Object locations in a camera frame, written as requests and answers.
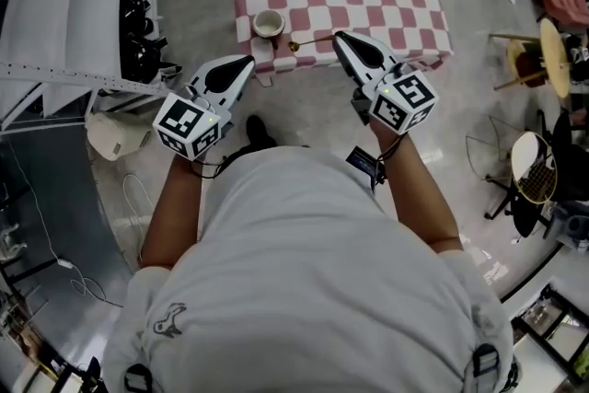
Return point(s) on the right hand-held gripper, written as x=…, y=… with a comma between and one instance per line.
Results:
x=409, y=96

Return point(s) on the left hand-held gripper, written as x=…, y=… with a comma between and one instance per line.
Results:
x=179, y=119

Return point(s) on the cream ceramic cup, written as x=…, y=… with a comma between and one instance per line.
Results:
x=268, y=24

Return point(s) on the small gold spoon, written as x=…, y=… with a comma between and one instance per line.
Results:
x=293, y=46

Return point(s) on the person's right forearm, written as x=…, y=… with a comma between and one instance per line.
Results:
x=419, y=198

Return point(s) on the person's left forearm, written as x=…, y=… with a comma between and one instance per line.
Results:
x=170, y=216

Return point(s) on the person's black shoe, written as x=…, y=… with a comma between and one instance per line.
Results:
x=258, y=129

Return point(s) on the black helmet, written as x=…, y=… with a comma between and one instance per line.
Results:
x=140, y=55
x=133, y=11

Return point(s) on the black waist device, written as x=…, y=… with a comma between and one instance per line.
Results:
x=363, y=161

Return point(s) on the cream trash bin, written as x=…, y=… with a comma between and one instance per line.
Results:
x=115, y=135

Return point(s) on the white metal shelf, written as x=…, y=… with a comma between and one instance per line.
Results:
x=60, y=14

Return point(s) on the yellow round table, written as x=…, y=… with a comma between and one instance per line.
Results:
x=554, y=57

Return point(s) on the person's white shirt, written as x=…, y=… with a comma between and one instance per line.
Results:
x=299, y=271

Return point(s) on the dark grey curved desk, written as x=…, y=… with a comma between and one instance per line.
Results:
x=46, y=198

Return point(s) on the black office chair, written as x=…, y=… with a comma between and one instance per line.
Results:
x=524, y=216

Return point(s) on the white power adapter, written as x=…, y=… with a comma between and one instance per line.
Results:
x=64, y=263

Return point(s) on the black framed window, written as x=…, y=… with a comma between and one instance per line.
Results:
x=552, y=331

